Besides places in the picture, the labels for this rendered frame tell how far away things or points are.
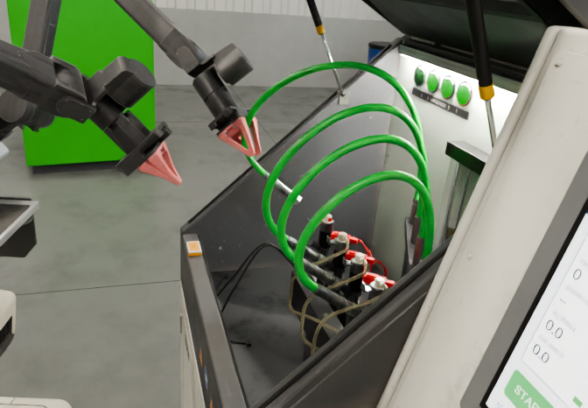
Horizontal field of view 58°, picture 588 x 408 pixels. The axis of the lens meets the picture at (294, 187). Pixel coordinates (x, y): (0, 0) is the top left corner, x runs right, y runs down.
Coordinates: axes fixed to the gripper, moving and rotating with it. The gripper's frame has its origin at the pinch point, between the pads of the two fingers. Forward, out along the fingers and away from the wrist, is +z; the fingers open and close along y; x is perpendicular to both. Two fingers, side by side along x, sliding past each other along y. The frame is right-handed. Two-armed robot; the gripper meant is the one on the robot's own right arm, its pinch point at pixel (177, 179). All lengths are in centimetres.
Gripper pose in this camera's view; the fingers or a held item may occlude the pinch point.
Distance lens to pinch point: 96.7
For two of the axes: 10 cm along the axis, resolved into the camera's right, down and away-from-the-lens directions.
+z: 6.5, 7.0, 3.1
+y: 7.6, -6.1, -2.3
